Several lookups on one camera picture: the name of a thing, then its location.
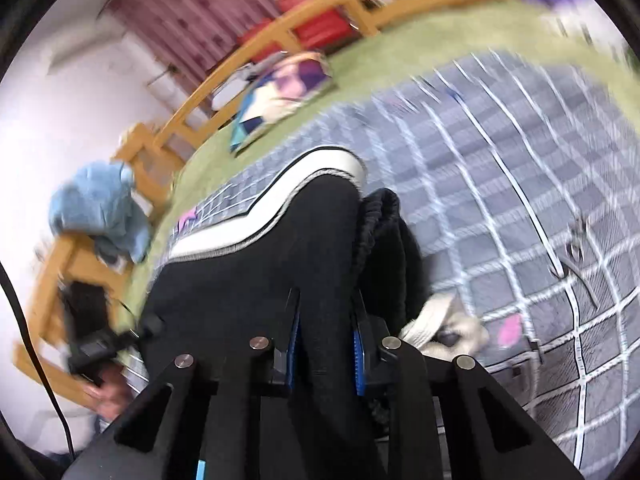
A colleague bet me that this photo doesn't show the purple striped curtain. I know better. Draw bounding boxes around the purple striped curtain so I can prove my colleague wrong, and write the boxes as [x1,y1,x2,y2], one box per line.
[102,0,501,86]

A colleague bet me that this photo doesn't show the blue plush toy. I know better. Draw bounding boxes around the blue plush toy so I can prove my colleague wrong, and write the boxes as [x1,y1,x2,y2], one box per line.
[49,160,153,265]

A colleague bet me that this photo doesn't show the green bed sheet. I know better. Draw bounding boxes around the green bed sheet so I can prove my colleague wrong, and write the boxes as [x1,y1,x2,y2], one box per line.
[115,0,640,361]

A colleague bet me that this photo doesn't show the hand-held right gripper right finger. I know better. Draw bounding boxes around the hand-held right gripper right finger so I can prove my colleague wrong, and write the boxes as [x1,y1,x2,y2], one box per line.
[352,291,583,480]

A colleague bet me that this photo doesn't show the black cable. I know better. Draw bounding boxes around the black cable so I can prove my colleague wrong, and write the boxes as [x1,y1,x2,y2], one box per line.
[0,260,76,461]

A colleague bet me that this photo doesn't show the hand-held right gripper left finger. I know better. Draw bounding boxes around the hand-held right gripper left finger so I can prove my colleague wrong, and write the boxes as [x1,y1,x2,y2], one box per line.
[65,287,301,480]

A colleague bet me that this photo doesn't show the red chair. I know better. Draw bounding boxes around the red chair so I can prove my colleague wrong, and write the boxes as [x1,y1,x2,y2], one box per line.
[237,17,281,48]
[277,0,361,46]

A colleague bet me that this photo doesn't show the wooden bed frame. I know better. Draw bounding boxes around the wooden bed frame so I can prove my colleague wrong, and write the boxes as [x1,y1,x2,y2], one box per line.
[12,0,516,411]

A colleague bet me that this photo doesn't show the checked blanket with stars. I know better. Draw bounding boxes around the checked blanket with stars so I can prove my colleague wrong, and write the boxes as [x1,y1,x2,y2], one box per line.
[125,45,640,471]

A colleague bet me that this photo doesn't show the white flowered pillow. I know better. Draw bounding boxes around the white flowered pillow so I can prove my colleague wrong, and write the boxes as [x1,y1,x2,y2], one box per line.
[542,0,633,68]

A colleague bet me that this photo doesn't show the geometric patterned pillow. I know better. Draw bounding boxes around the geometric patterned pillow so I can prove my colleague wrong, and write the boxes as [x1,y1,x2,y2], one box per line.
[229,51,335,153]

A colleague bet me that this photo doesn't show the black pants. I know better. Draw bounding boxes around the black pants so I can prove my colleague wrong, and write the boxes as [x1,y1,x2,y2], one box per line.
[142,147,488,461]

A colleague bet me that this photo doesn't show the person's left hand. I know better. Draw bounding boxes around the person's left hand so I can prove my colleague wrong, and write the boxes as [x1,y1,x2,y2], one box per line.
[82,365,133,421]

